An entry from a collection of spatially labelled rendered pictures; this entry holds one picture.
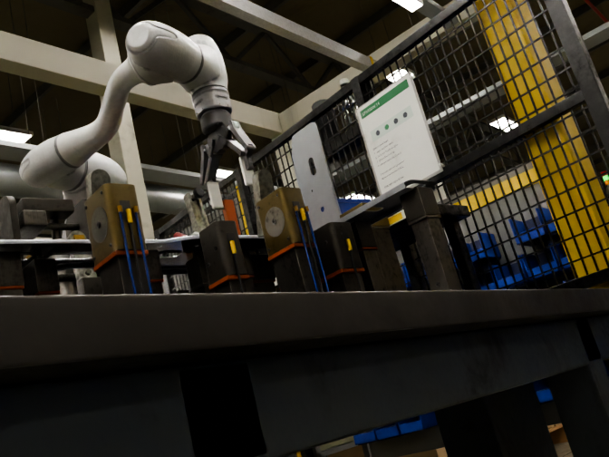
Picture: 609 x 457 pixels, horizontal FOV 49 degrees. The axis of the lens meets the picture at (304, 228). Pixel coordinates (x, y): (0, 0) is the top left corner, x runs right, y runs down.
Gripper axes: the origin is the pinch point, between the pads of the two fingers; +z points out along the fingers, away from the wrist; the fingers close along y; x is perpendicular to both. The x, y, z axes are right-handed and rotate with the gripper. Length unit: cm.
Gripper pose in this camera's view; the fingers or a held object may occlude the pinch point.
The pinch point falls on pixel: (233, 193)
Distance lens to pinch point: 156.0
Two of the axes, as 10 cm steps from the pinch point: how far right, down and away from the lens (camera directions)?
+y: 6.3, -3.7, -6.8
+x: 7.4, 0.1, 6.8
